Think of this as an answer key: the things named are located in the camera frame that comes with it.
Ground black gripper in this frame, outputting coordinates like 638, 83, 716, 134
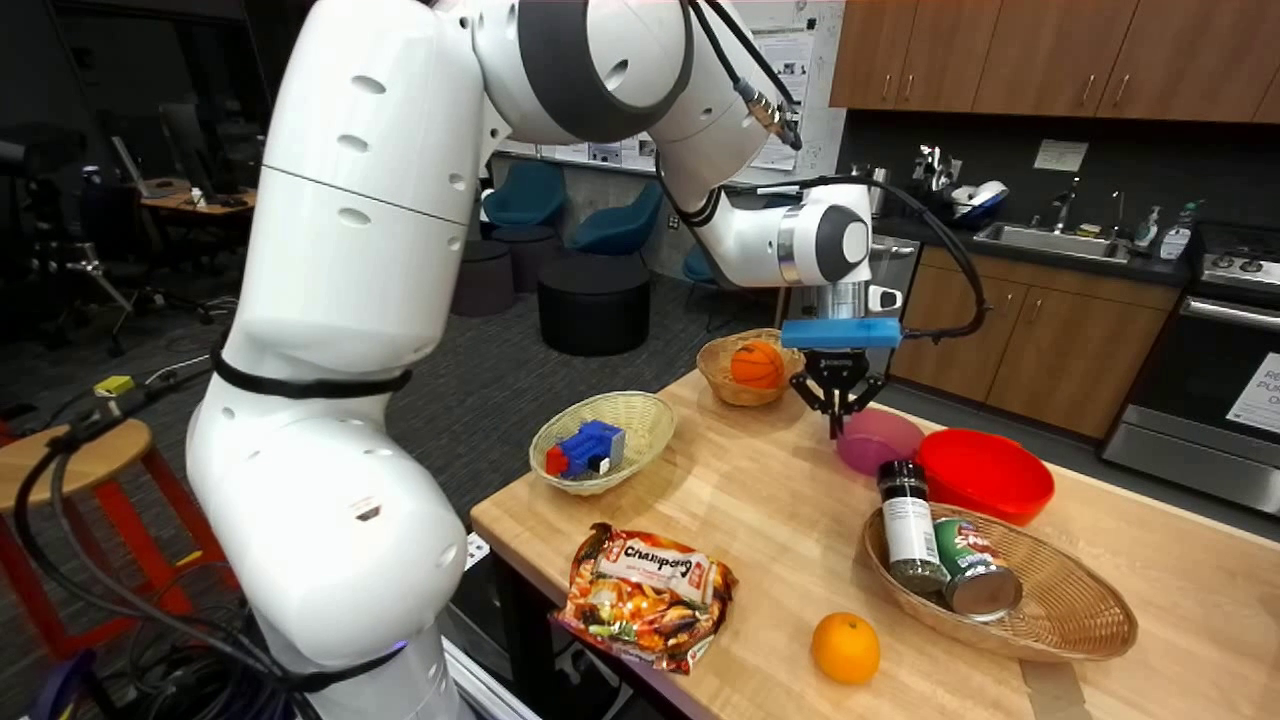
792, 349, 890, 440

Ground pink translucent plastic bowl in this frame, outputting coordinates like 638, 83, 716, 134
831, 405, 930, 480

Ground red plastic bowl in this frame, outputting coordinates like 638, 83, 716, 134
911, 423, 1058, 528

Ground orange plush basketball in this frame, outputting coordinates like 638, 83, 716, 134
727, 339, 792, 390

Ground small brown wicker basket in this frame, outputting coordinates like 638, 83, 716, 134
694, 322, 813, 412

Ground pale round wicker basket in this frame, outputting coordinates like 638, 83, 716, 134
529, 388, 684, 498

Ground large oval brown wicker basket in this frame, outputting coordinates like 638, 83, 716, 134
862, 498, 1145, 669

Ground stainless steel dishwasher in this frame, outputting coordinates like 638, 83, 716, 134
780, 224, 930, 379

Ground spice bottle with black cap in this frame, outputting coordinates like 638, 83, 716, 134
876, 453, 954, 600

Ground green tin can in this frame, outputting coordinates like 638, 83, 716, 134
933, 511, 1027, 620

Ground wooden base cabinets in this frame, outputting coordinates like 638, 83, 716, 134
890, 245, 1186, 442

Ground dish rack with dishes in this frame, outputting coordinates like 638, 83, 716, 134
911, 140, 1015, 231

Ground orange fruit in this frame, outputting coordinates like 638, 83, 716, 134
808, 607, 890, 690

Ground blue toy block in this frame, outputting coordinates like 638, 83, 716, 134
556, 416, 630, 480

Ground black round ottoman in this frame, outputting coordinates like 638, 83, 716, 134
537, 253, 658, 360

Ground steel kitchen sink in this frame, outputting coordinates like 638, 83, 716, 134
975, 215, 1135, 269

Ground instant noodle packet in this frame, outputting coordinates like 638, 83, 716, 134
556, 518, 741, 678

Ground blue lounge chair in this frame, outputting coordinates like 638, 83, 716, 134
481, 154, 569, 231
571, 176, 670, 261

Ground small grey round ottoman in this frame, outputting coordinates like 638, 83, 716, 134
453, 237, 519, 319
494, 218, 566, 291

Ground stainless steel oven range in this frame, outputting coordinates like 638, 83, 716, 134
1100, 253, 1280, 518

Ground white soap bottle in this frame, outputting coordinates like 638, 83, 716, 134
1157, 195, 1201, 262

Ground wooden office desk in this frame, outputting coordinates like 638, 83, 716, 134
137, 185, 262, 224

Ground wooden stool with red legs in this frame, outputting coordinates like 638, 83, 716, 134
0, 416, 244, 659

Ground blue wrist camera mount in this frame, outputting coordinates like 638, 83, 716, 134
780, 312, 907, 357

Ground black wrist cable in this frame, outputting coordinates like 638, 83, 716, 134
684, 0, 994, 345

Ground white wall outlet plate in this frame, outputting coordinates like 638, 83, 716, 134
1033, 134, 1093, 176

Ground wooden wall cabinets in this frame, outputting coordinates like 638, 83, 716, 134
827, 0, 1280, 128

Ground black base cable bundle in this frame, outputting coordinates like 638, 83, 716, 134
12, 353, 414, 720

